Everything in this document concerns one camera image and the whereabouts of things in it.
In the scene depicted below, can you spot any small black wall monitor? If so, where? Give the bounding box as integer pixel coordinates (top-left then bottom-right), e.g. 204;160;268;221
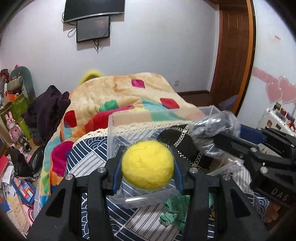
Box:
76;16;111;43

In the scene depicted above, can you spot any colourful blue book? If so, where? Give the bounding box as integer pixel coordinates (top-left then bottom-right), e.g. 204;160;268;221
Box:
11;177;36;205

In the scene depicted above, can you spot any green knitted cloth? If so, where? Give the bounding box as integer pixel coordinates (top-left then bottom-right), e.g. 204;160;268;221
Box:
159;193;216;235

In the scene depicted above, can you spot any person's hand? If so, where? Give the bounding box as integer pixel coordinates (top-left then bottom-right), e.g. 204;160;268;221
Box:
265;202;280;223

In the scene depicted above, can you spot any yellow felt ball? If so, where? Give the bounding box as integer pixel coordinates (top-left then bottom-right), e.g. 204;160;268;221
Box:
121;140;174;191

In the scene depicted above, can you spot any green cardboard box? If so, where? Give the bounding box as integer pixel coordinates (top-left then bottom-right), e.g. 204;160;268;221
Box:
1;94;30;123

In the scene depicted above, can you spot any yellow plush pillow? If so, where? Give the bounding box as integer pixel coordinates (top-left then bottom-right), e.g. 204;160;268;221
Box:
80;69;104;85

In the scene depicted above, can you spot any blue white patterned cloth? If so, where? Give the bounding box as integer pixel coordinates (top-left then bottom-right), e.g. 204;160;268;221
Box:
66;131;270;241

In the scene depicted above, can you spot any clear plastic storage box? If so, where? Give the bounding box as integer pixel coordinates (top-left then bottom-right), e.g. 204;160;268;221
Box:
107;105;243;209

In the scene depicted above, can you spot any black camera lens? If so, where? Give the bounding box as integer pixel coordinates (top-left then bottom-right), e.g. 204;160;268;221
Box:
18;137;32;153

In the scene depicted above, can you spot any black chain purse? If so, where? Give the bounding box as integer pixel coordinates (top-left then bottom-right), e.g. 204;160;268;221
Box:
157;125;213;173

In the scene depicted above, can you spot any dark purple clothing pile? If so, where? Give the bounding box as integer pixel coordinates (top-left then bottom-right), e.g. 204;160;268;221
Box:
23;85;71;144

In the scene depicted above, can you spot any pink rabbit figurine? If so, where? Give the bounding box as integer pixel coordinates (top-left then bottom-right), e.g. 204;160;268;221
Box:
5;111;23;144

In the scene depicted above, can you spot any white heart wardrobe door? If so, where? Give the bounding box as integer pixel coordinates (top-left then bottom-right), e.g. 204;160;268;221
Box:
237;1;295;128

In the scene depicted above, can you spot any colourful plush blanket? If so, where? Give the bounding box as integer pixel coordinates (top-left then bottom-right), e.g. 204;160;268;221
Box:
39;72;204;207

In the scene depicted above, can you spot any white suitcase with stickers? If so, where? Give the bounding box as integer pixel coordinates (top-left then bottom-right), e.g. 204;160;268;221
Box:
257;102;295;137

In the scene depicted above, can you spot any grey neck pillow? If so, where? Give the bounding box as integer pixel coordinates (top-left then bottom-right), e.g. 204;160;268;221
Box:
8;66;36;101

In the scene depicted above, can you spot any brown wooden door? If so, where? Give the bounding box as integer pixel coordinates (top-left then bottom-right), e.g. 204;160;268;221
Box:
210;1;256;115

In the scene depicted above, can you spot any large black wall television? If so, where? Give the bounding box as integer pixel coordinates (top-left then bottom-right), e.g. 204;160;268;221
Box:
64;0;125;23

